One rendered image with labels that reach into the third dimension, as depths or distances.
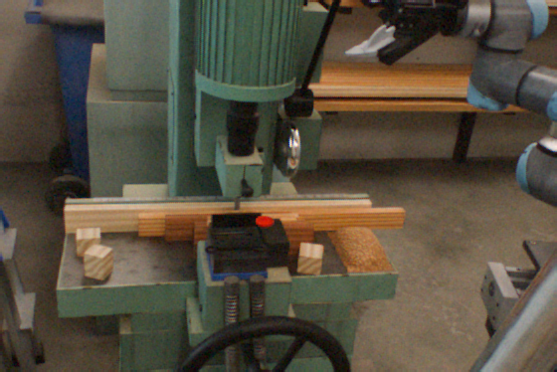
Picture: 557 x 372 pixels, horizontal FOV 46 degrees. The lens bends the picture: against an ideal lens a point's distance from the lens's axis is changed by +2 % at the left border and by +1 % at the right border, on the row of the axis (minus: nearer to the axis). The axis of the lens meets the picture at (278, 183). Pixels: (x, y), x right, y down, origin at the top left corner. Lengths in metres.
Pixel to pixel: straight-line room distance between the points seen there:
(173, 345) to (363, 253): 0.38
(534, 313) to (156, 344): 0.67
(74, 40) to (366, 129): 1.81
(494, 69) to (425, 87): 2.22
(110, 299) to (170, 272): 0.11
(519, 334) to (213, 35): 0.63
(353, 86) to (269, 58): 2.19
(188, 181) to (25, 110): 2.25
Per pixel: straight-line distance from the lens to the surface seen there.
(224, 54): 1.06
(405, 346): 2.51
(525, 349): 0.82
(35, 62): 3.50
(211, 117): 1.26
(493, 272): 1.55
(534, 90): 1.12
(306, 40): 1.33
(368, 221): 1.33
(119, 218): 1.26
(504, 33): 1.15
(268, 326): 0.96
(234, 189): 1.17
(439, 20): 1.12
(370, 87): 3.25
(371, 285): 1.22
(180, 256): 1.19
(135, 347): 1.21
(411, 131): 3.98
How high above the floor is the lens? 1.55
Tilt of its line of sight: 26 degrees down
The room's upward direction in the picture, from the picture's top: 6 degrees clockwise
